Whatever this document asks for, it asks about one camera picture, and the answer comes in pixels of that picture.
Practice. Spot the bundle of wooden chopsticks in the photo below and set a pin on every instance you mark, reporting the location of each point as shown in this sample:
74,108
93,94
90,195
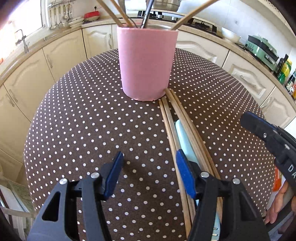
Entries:
178,109

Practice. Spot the hanging metal ladle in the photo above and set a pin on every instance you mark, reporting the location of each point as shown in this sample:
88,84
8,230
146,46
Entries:
61,24
70,19
53,26

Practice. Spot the light blue spatula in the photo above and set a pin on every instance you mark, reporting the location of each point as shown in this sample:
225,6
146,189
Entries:
185,134

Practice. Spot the dark glass oil bottle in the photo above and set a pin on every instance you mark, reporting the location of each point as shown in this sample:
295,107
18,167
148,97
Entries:
281,63

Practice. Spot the beige kitchen countertop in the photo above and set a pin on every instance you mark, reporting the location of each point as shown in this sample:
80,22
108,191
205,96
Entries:
60,33

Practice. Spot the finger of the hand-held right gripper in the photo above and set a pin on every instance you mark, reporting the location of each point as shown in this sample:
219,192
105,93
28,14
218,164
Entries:
254,125

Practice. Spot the dark sauce bottle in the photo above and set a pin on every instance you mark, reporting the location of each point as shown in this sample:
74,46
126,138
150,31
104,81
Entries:
291,81

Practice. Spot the person's right hand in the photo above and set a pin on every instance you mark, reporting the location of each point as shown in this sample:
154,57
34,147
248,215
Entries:
277,204

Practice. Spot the black gas stove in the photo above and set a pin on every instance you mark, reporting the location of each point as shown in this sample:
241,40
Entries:
198,24

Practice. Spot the kitchen window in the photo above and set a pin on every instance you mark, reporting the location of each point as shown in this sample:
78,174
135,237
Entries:
20,16

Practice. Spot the stainless steel steamer pot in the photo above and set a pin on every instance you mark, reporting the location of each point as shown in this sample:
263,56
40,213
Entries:
166,4

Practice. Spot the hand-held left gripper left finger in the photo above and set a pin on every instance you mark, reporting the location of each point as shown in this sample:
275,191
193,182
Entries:
114,176

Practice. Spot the orange object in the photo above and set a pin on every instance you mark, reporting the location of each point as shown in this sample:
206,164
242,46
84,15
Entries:
276,183

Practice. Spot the polka dot round table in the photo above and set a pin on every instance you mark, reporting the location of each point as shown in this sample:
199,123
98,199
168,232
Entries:
92,115

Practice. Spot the white storage rack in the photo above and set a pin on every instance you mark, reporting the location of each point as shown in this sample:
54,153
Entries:
16,201

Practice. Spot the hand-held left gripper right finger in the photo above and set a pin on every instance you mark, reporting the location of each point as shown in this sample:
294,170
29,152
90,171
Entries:
185,173

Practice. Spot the hanging metal skimmer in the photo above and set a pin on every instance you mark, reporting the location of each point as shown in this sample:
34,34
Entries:
66,16

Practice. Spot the chrome faucet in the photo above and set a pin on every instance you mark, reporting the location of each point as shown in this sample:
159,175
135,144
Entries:
24,40

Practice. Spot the metal wall utensil rack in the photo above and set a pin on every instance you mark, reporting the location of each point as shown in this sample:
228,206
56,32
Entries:
60,3

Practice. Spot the green electric cooker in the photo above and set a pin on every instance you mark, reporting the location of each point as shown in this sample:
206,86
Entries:
261,49

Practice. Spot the white bowl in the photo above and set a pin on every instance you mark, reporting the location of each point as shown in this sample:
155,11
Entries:
230,34

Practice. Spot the pink cup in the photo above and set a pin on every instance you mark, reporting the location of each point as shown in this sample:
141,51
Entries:
146,62

